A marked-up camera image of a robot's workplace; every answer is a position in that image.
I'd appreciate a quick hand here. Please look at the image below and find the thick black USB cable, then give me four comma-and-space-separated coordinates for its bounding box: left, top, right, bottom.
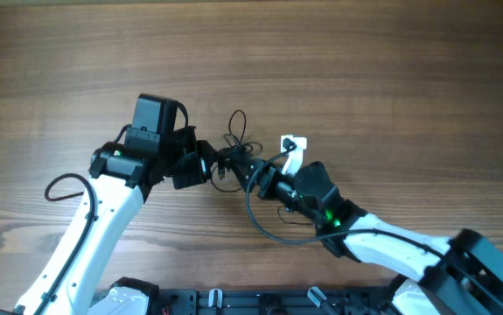
209, 139, 264, 194

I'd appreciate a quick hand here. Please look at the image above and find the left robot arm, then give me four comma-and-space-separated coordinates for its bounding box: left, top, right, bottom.
12, 94, 213, 314

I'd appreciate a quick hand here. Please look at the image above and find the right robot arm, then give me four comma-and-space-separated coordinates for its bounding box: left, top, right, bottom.
228, 156, 503, 314

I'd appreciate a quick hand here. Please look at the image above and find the right camera cable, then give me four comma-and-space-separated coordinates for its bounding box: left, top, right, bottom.
244, 142, 503, 315

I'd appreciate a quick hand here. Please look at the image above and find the camera cable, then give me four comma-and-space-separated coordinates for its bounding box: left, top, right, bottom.
31, 172, 100, 315
244, 142, 503, 315

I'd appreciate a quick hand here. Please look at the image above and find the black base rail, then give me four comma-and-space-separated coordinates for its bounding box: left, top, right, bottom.
88, 287, 401, 315

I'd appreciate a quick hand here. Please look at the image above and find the left camera cable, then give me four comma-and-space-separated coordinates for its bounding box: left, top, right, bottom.
31, 172, 100, 315

